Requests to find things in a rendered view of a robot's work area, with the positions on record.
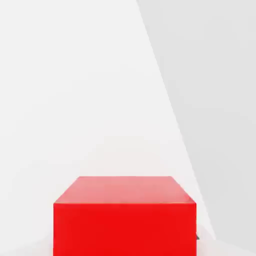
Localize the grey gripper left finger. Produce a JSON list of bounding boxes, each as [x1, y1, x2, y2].
[[29, 237, 54, 256]]

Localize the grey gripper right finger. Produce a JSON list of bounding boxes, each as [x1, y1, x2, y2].
[[195, 224, 225, 256]]

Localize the small red cube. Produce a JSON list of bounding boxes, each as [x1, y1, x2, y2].
[[53, 175, 197, 256]]

